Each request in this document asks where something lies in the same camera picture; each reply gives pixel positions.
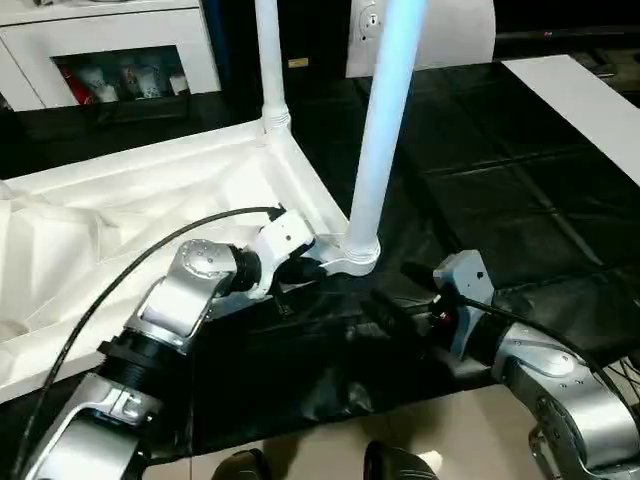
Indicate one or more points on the dark left robot foot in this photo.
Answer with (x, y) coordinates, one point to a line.
(242, 466)

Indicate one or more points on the white plastic table top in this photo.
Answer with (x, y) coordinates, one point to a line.
(150, 190)

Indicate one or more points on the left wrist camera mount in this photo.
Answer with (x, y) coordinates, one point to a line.
(285, 240)

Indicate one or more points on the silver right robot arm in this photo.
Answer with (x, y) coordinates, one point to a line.
(565, 390)

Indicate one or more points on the white panel with screw holes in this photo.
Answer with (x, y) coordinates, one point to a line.
(460, 40)

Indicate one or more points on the black bar with red light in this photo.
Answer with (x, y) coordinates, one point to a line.
(575, 34)

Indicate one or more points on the dark right robot foot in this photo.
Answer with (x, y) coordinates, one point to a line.
(397, 462)

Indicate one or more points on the flat white board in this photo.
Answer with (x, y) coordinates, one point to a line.
(575, 100)

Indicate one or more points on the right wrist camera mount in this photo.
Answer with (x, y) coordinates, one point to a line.
(465, 280)

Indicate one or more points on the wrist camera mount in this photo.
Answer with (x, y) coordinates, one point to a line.
(285, 240)
(465, 280)

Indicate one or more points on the white glass-door cabinet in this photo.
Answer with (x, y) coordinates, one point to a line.
(100, 30)

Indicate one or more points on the dark robot foot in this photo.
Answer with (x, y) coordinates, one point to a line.
(397, 462)
(242, 466)

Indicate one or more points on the white plastic table leg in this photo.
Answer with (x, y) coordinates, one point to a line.
(272, 60)
(385, 125)

